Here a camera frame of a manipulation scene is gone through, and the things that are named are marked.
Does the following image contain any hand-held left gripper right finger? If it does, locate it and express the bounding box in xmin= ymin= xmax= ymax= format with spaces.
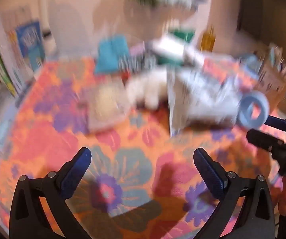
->
xmin=193 ymin=147 xmax=275 ymax=239

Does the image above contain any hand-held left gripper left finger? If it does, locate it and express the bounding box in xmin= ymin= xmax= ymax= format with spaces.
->
xmin=9 ymin=147 xmax=92 ymax=239

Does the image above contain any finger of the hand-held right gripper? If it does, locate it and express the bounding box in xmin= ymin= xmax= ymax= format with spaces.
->
xmin=246 ymin=129 xmax=286 ymax=155
xmin=265 ymin=116 xmax=286 ymax=136

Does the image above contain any light blue ring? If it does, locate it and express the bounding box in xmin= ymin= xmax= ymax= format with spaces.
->
xmin=238 ymin=91 xmax=270 ymax=130

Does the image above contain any clear bag with beige item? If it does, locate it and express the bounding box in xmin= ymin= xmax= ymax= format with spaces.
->
xmin=88 ymin=80 xmax=131 ymax=131

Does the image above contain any white sock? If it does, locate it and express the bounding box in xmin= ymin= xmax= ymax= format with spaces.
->
xmin=127 ymin=71 xmax=169 ymax=110

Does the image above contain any black and white printed packet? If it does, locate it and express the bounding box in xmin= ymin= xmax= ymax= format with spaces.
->
xmin=119 ymin=52 xmax=158 ymax=73

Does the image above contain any floral tablecloth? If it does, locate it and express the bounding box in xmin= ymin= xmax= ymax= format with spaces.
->
xmin=0 ymin=55 xmax=285 ymax=239

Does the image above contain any cardboard box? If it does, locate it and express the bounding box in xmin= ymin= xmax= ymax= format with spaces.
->
xmin=253 ymin=45 xmax=286 ymax=100

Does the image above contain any clear bag of white items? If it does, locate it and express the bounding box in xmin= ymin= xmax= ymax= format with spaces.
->
xmin=166 ymin=67 xmax=240 ymax=137

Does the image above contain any amber glass bottle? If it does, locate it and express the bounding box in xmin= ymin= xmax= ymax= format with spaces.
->
xmin=200 ymin=26 xmax=217 ymax=51

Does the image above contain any black television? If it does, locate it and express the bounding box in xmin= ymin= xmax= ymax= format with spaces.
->
xmin=236 ymin=0 xmax=286 ymax=53

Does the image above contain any teal cloth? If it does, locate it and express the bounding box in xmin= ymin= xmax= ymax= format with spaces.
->
xmin=94 ymin=36 xmax=131 ymax=74

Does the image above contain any green packet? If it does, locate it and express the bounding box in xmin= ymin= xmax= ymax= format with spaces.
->
xmin=169 ymin=28 xmax=196 ymax=43

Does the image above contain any row of books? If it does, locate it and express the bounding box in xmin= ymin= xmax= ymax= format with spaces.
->
xmin=0 ymin=12 xmax=35 ymax=97

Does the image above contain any blue printed book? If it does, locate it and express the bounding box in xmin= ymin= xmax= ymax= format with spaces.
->
xmin=16 ymin=21 xmax=46 ymax=71

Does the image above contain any white pole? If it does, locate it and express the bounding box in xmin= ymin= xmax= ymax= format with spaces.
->
xmin=41 ymin=0 xmax=56 ymax=48

